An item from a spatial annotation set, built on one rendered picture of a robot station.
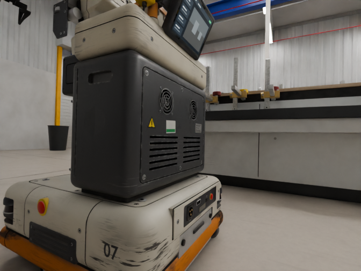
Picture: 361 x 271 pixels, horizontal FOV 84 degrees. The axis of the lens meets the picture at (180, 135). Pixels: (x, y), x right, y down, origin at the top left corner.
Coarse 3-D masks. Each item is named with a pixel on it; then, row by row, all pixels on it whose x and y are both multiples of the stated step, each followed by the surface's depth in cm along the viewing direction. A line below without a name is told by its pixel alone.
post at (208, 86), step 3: (207, 66) 182; (207, 69) 181; (210, 69) 182; (207, 72) 181; (210, 72) 182; (207, 75) 181; (210, 75) 182; (207, 78) 181; (210, 78) 182; (207, 81) 181; (210, 81) 183; (207, 84) 181; (210, 84) 183; (207, 87) 181; (210, 87) 183; (207, 90) 181; (210, 90) 183; (207, 93) 181; (207, 105) 180; (207, 108) 180
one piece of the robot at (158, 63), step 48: (144, 0) 57; (96, 48) 56; (144, 48) 55; (96, 96) 55; (144, 96) 54; (192, 96) 82; (96, 144) 55; (144, 144) 55; (192, 144) 83; (96, 192) 59; (144, 192) 59
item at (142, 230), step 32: (32, 192) 65; (64, 192) 62; (160, 192) 64; (192, 192) 69; (32, 224) 61; (64, 224) 54; (96, 224) 49; (128, 224) 45; (160, 224) 48; (192, 224) 65; (32, 256) 61; (64, 256) 54; (96, 256) 48; (128, 256) 44; (160, 256) 48; (192, 256) 64
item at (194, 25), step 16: (160, 0) 60; (176, 0) 60; (192, 0) 65; (176, 16) 62; (192, 16) 69; (208, 16) 76; (176, 32) 66; (192, 32) 73; (208, 32) 81; (192, 48) 77
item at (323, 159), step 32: (224, 96) 196; (256, 96) 182; (288, 96) 170; (320, 96) 160; (352, 96) 151; (224, 160) 194; (256, 160) 181; (288, 160) 169; (320, 160) 159; (352, 160) 150; (288, 192) 171; (320, 192) 161; (352, 192) 151
